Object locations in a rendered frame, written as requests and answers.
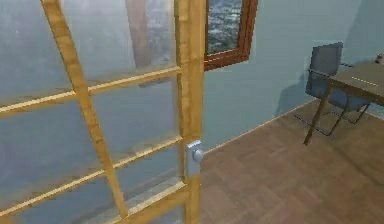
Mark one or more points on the wooden glass-paned room door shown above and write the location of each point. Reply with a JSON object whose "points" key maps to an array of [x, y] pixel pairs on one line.
{"points": [[190, 83]]}

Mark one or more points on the silver door knob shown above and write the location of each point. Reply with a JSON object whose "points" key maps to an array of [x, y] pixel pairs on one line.
{"points": [[194, 157]]}

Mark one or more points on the brown framed window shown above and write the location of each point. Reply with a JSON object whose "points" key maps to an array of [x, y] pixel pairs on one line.
{"points": [[224, 28]]}

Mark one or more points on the grey office chair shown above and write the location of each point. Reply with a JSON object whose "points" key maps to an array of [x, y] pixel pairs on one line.
{"points": [[325, 66]]}

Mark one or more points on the brown wooden table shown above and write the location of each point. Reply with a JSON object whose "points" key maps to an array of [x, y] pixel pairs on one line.
{"points": [[361, 81]]}

